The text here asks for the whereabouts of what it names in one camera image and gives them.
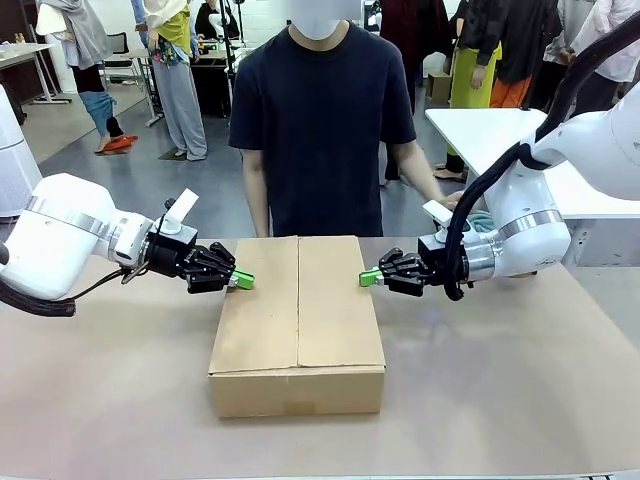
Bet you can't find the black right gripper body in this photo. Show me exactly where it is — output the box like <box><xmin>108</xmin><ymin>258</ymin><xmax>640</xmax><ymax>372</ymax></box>
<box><xmin>417</xmin><ymin>233</ymin><xmax>471</xmax><ymax>288</ymax></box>

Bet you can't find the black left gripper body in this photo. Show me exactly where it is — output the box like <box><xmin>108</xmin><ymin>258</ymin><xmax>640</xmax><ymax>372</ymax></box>
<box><xmin>146</xmin><ymin>227</ymin><xmax>200</xmax><ymax>277</ymax></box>

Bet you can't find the brown cardboard box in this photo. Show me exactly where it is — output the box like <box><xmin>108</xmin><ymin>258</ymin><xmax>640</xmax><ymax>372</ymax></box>
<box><xmin>207</xmin><ymin>234</ymin><xmax>388</xmax><ymax>419</ymax></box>

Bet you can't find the person's left forearm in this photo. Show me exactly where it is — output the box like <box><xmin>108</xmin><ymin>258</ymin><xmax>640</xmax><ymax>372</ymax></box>
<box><xmin>398</xmin><ymin>141</ymin><xmax>447</xmax><ymax>202</ymax></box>

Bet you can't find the person's right forearm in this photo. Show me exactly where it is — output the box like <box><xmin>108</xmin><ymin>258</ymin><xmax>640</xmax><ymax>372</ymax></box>
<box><xmin>242</xmin><ymin>148</ymin><xmax>273</xmax><ymax>239</ymax></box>

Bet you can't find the teal cloth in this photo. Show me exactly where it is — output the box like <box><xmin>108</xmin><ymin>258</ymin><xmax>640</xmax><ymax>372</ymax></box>
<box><xmin>468</xmin><ymin>209</ymin><xmax>497</xmax><ymax>234</ymax></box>

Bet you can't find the orange cloth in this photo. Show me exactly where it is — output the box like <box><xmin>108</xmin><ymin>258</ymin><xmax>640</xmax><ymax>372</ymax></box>
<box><xmin>95</xmin><ymin>134</ymin><xmax>140</xmax><ymax>154</ymax></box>

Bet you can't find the large white table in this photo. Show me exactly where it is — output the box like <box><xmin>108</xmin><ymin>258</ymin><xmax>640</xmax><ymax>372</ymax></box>
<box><xmin>424</xmin><ymin>107</ymin><xmax>640</xmax><ymax>221</ymax></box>

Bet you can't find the person in black t-shirt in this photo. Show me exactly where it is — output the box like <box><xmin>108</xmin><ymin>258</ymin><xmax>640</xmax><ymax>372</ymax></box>
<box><xmin>228</xmin><ymin>20</ymin><xmax>418</xmax><ymax>239</ymax></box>

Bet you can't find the small cardboard box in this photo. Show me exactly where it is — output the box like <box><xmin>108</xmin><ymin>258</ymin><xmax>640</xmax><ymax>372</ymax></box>
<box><xmin>426</xmin><ymin>71</ymin><xmax>454</xmax><ymax>107</ymax></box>

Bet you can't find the person in yellow-green top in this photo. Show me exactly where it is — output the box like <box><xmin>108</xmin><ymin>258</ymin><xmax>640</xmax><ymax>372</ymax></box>
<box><xmin>130</xmin><ymin>0</ymin><xmax>209</xmax><ymax>162</ymax></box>

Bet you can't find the white round appliance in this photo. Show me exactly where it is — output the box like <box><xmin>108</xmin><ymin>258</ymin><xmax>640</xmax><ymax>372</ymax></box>
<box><xmin>0</xmin><ymin>82</ymin><xmax>44</xmax><ymax>219</ymax></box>

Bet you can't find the person in lime apron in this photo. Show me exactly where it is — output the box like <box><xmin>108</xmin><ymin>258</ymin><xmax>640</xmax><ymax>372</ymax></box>
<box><xmin>432</xmin><ymin>0</ymin><xmax>504</xmax><ymax>182</ymax></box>

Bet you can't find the black stand pole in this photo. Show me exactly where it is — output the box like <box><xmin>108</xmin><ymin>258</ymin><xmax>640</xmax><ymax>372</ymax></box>
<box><xmin>221</xmin><ymin>0</ymin><xmax>240</xmax><ymax>121</ymax></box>

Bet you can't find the black office chair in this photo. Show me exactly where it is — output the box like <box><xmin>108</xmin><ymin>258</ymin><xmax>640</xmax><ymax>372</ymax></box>
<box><xmin>101</xmin><ymin>31</ymin><xmax>162</xmax><ymax>127</ymax></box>

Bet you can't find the person in grey hoodie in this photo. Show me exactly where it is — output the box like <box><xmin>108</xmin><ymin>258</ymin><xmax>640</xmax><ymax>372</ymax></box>
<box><xmin>35</xmin><ymin>0</ymin><xmax>127</xmax><ymax>154</ymax></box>

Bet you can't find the person in orange trousers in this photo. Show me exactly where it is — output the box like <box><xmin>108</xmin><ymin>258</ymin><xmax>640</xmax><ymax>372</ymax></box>
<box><xmin>488</xmin><ymin>0</ymin><xmax>562</xmax><ymax>110</ymax></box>

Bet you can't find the person in dark red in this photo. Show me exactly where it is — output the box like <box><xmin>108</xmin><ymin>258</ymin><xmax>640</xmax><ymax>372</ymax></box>
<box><xmin>378</xmin><ymin>0</ymin><xmax>454</xmax><ymax>189</ymax></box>

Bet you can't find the seated person in black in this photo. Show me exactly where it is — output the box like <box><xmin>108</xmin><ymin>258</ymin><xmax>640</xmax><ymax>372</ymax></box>
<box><xmin>193</xmin><ymin>0</ymin><xmax>222</xmax><ymax>42</ymax></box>

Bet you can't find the white face mask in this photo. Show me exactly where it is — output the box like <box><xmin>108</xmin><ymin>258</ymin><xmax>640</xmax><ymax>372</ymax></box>
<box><xmin>288</xmin><ymin>14</ymin><xmax>340</xmax><ymax>42</ymax></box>

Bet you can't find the grey desk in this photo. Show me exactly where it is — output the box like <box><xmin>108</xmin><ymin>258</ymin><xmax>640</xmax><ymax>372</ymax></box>
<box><xmin>0</xmin><ymin>42</ymin><xmax>72</xmax><ymax>107</ymax></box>

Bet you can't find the person in pale pink top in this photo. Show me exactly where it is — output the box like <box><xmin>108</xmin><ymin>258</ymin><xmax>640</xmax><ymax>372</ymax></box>
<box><xmin>543</xmin><ymin>0</ymin><xmax>640</xmax><ymax>112</ymax></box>

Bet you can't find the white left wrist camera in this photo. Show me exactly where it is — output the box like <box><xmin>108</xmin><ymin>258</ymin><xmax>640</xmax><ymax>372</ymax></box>
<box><xmin>164</xmin><ymin>188</ymin><xmax>201</xmax><ymax>236</ymax></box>

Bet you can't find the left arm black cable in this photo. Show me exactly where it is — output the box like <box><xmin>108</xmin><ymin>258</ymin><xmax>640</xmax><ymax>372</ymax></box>
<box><xmin>0</xmin><ymin>213</ymin><xmax>169</xmax><ymax>318</ymax></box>

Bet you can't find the right arm black cable sleeve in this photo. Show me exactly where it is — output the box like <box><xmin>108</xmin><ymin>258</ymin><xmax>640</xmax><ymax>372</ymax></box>
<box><xmin>443</xmin><ymin>28</ymin><xmax>640</xmax><ymax>302</ymax></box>

